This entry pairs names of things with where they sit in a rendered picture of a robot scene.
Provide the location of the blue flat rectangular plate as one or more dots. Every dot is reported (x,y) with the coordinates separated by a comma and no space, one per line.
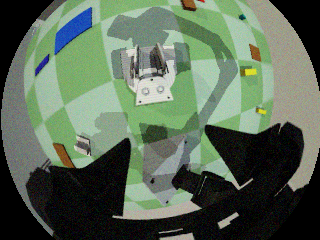
(72,29)

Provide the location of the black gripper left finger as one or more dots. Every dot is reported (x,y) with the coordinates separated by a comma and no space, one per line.
(104,179)

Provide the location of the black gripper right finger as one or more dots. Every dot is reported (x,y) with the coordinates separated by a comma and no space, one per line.
(241,151)

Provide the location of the dark blue flat bar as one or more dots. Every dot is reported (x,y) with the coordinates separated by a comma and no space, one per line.
(41,65)

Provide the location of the brown block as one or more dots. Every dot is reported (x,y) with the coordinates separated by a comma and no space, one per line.
(188,4)

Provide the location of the yellow rectangular bar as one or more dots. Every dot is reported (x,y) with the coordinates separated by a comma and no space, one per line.
(260,110)
(246,72)

